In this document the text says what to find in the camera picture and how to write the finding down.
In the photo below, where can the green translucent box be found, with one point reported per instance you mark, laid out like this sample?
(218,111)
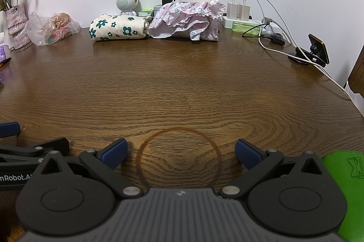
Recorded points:
(246,28)

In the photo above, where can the white power strip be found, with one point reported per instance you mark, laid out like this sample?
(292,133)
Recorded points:
(227,23)

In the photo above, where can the white round speaker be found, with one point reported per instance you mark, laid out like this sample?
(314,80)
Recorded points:
(126,1)

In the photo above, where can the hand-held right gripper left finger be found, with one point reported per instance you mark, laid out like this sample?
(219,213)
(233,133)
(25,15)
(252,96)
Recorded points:
(115,152)

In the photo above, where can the cream teal-flowered garment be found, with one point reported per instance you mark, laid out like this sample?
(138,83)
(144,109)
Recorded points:
(119,27)

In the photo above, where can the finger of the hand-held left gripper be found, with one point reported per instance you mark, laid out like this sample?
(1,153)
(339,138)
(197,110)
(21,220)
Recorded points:
(34,148)
(8,129)

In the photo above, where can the clear plastic bag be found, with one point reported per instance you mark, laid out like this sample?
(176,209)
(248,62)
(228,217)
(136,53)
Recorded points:
(51,30)

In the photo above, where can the black phone stand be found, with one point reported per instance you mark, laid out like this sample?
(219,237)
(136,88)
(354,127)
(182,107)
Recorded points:
(305,55)

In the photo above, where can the phone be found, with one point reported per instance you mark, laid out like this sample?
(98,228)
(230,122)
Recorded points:
(320,47)

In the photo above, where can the knitted vase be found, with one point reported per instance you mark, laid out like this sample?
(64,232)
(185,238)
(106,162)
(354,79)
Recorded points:
(18,25)

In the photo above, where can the purple box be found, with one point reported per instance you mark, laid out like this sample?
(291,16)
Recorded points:
(4,54)

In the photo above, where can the green pad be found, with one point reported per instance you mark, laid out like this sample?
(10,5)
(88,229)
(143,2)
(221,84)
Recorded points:
(348,188)

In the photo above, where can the green and white box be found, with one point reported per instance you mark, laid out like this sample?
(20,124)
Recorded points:
(145,13)

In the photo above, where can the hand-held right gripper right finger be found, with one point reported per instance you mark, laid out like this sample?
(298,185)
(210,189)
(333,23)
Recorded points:
(247,153)

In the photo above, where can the beige power adapter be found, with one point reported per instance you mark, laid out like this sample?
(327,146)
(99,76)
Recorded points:
(232,11)
(244,12)

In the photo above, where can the pink floral ruffled garment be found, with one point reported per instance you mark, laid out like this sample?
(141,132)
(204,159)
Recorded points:
(184,20)

